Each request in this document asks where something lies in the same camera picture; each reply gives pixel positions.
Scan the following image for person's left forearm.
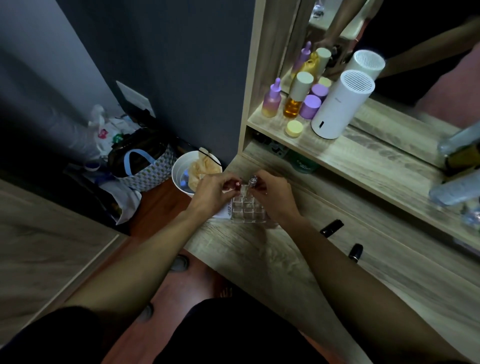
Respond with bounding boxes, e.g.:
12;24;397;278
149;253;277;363
62;208;211;319

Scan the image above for clear plastic bottle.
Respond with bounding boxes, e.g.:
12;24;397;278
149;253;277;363
437;120;480;157
428;170;480;207

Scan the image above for person's right forearm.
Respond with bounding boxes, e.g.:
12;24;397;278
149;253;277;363
279;215;471;364

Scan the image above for grey slipper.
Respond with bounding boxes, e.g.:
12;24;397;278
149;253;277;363
138;302;155;323
168;254;190;273

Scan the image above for wooden vanity shelf unit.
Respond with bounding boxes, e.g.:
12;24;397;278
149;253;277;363
238;0;480;259

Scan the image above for white waste bin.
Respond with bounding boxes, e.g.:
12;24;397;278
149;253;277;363
171;151;223;199

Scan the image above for white wall socket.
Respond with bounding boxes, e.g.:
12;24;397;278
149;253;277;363
115;80;156;118

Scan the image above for clear acrylic lipstick organizer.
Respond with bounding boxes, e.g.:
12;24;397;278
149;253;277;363
229;184;270;225

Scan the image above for person's right hand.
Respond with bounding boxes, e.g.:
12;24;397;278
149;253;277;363
248;169;304;228

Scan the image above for crumpled beige tissue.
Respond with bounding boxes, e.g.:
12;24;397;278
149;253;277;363
187;154;223;191

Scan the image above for purple cosmetic jar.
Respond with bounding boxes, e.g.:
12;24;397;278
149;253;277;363
299;94;322;120

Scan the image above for mirror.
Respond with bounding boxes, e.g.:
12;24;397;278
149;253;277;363
279;0;480;170

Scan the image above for amber bottle with beige cap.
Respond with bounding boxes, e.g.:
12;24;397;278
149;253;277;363
283;71;315;119

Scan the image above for patterned tote bag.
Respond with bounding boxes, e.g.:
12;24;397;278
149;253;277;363
108;129;180;193

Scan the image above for black shorts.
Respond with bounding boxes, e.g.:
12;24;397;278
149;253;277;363
0;289;332;364

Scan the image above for white plastic bag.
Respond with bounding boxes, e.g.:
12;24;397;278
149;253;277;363
87;104;140;151

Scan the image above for green packet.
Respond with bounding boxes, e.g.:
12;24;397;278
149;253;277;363
287;150;321;175

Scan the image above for purple dropper bottle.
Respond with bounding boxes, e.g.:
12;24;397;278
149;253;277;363
261;77;283;118

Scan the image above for person's left hand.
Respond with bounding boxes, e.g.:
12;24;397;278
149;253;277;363
186;173;243;220

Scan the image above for white cylindrical humidifier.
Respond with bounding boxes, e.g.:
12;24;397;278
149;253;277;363
310;70;376;140

